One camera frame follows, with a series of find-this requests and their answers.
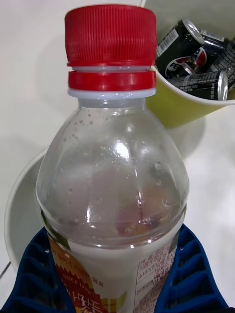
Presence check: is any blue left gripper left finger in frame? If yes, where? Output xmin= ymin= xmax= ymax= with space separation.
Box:
xmin=0 ymin=226 xmax=76 ymax=313

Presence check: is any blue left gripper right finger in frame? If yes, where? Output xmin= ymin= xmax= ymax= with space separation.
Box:
xmin=156 ymin=224 xmax=230 ymax=313

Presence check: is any clear bottle with red cap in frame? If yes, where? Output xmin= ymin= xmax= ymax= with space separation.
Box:
xmin=35 ymin=4 xmax=190 ymax=313

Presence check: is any grey plastic bin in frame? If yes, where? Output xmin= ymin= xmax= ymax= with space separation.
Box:
xmin=3 ymin=146 xmax=53 ymax=272

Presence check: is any yellow-green plastic bin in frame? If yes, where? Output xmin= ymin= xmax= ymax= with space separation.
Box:
xmin=141 ymin=0 xmax=235 ymax=129

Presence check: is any black drink can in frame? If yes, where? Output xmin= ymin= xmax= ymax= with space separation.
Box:
xmin=168 ymin=70 xmax=229 ymax=101
xmin=199 ymin=29 xmax=226 ymax=73
xmin=212 ymin=41 xmax=235 ymax=91
xmin=155 ymin=19 xmax=208 ymax=79

